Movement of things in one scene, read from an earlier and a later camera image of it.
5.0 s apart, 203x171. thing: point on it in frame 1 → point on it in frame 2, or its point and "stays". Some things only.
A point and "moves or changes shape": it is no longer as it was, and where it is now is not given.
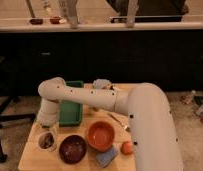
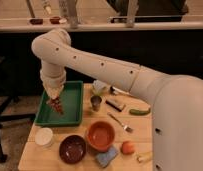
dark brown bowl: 72,149 stays
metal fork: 125,127 stays
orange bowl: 100,136 stays
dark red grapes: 46,140 moves or changes shape
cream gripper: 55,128 → 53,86
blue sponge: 105,158 stays
